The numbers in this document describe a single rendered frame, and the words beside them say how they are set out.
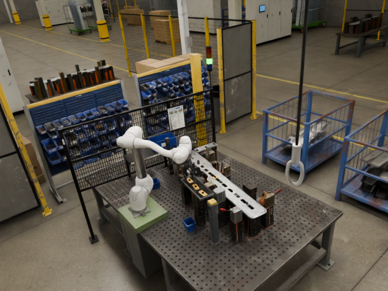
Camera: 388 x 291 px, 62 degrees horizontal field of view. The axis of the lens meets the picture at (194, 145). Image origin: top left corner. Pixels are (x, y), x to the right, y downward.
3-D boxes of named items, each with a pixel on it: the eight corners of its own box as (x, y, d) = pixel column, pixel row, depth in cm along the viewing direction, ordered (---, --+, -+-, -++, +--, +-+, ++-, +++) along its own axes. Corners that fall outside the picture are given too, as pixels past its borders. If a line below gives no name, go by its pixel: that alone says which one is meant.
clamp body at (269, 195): (276, 225, 305) (278, 194, 288) (264, 231, 299) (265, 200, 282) (269, 219, 313) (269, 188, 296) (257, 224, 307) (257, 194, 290)
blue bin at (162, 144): (177, 146, 392) (176, 136, 385) (153, 153, 382) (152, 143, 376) (172, 141, 405) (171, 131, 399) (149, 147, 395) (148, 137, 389)
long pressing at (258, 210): (271, 210, 280) (271, 209, 279) (250, 220, 271) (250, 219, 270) (193, 149, 389) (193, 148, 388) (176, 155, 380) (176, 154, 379)
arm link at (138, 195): (128, 209, 322) (125, 192, 312) (134, 198, 338) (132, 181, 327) (143, 212, 319) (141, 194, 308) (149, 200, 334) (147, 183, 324)
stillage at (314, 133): (305, 138, 596) (310, 89, 551) (347, 153, 538) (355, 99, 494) (261, 163, 535) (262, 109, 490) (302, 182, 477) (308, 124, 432)
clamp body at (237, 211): (245, 241, 290) (244, 209, 273) (234, 246, 285) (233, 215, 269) (238, 234, 297) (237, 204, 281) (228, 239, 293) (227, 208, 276)
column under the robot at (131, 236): (146, 279, 348) (135, 233, 317) (132, 262, 369) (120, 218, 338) (168, 264, 364) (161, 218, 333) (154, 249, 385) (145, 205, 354)
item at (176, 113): (185, 126, 412) (183, 104, 397) (170, 131, 403) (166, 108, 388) (185, 126, 413) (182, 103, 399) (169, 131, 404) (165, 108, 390)
